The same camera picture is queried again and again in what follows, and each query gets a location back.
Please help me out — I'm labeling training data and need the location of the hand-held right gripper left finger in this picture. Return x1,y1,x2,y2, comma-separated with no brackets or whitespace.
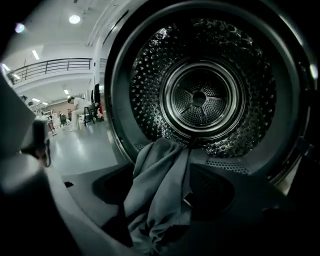
52,163,136,250

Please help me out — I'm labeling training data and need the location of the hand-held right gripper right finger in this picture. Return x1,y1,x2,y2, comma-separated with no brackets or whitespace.
183,161,297,227

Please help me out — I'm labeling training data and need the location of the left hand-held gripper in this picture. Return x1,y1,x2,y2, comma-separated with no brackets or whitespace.
20,120,52,166

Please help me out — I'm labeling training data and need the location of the grey clothing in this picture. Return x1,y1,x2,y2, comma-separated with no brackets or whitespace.
123,137,193,256

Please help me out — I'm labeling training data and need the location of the black washing machine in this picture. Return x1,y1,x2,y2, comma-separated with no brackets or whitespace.
98,0,320,198

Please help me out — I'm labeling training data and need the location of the black folding chair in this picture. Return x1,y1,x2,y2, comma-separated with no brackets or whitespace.
83,102,98,127

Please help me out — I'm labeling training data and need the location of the hanging black garment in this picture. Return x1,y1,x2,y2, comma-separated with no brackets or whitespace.
90,83,101,112

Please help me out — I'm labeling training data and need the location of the black balcony railing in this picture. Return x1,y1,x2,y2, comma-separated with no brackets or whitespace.
11,58,93,83

